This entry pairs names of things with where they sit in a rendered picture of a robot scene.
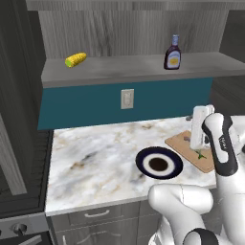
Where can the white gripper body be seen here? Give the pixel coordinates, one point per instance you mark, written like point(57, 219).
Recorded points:
point(198, 127)

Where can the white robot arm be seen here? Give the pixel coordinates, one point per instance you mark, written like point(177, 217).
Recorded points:
point(188, 201)

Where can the wooden cutting board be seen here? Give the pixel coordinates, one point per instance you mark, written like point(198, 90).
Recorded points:
point(182, 143)

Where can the dark blue round plate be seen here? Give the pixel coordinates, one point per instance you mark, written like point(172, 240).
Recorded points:
point(159, 163)

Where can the dark condiment bottle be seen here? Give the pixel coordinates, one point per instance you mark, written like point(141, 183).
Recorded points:
point(172, 56)

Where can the grey open cabinet shelf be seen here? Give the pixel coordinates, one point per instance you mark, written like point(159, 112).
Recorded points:
point(134, 68)

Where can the grey drawer front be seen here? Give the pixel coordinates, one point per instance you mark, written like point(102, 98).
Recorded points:
point(105, 213)

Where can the yellow corn cob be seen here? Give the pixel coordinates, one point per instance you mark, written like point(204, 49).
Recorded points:
point(76, 59)

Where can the grey cupboard door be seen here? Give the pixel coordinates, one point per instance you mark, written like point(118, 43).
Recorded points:
point(102, 234)

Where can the dark range hood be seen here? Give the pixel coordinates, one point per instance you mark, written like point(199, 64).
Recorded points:
point(14, 95)

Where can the dark stove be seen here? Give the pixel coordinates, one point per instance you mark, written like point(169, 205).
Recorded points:
point(22, 204)

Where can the round stove knob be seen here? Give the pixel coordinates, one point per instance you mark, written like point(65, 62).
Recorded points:
point(19, 228)

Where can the white wall outlet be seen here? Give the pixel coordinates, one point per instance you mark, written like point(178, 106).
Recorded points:
point(127, 99)

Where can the dark wall cabinet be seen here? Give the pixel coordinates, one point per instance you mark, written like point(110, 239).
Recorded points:
point(234, 35)

